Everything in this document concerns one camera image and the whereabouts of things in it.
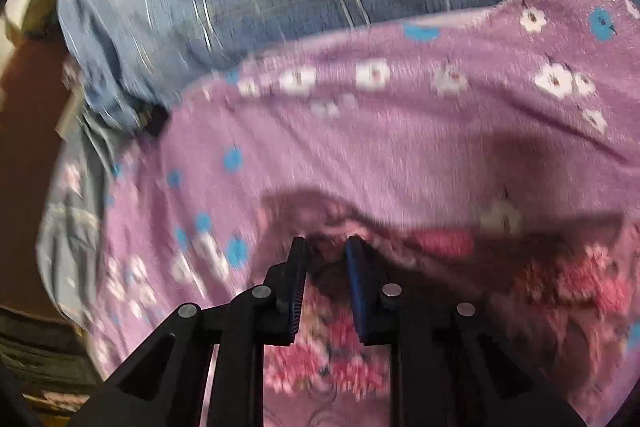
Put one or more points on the brown headboard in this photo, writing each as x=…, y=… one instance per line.
x=25, y=157

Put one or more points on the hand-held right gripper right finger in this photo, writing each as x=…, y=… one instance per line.
x=357, y=287

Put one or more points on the lilac floral blanket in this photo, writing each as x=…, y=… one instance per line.
x=375, y=147

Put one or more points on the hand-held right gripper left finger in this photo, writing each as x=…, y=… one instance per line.
x=300, y=277

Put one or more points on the grey star print bed sheet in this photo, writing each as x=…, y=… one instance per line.
x=75, y=227

